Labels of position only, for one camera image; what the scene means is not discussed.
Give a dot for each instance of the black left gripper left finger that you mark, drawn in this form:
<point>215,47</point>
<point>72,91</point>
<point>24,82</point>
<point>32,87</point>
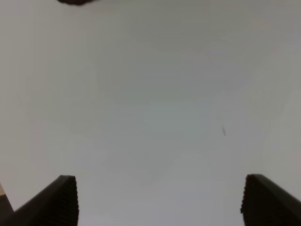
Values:
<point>56,205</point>

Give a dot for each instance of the dark brown wicker basket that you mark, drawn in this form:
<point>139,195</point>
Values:
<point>76,2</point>

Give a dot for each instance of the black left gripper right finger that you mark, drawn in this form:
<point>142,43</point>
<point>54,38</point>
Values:
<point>265,203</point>

